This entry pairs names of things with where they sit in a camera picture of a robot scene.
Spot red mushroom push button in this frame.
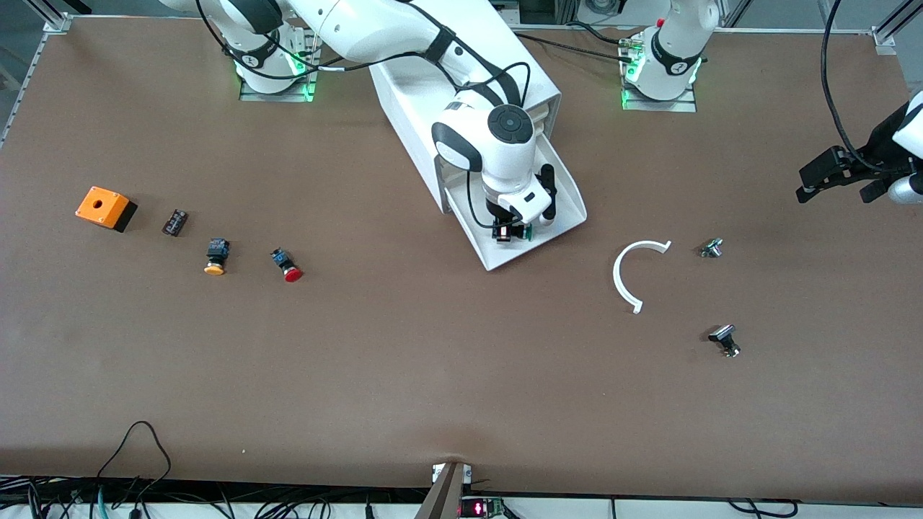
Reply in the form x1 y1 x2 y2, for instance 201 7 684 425
270 249 304 283

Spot black flat-head push button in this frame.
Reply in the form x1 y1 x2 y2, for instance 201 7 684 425
708 324 742 359

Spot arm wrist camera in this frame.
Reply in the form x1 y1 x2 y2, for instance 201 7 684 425
888 175 923 207
540 164 558 221

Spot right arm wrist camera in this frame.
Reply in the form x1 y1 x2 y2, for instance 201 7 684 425
540 164 558 221

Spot aluminium frame corner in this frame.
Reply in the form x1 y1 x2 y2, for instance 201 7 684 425
22 0 74 34

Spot aluminium table edge rail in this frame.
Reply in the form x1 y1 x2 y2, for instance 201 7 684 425
0 32 48 148

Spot yellow mushroom push button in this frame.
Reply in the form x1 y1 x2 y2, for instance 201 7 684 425
203 238 231 277

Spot brown camera post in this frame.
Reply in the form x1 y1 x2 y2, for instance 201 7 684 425
415 461 466 519

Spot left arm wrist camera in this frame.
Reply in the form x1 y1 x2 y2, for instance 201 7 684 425
888 175 923 207

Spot device with red display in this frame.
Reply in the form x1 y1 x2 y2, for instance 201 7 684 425
460 496 505 519

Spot tangled floor cables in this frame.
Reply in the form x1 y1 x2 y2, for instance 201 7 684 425
0 476 433 519

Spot black looped cable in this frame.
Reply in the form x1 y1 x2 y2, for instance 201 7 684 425
94 421 174 505

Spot orange button enclosure box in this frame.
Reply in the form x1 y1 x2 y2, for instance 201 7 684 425
75 186 138 233

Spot white curved plastic arc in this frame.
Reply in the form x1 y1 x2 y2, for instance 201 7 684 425
613 239 673 315

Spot black base cables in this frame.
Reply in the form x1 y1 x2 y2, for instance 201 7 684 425
513 20 635 66

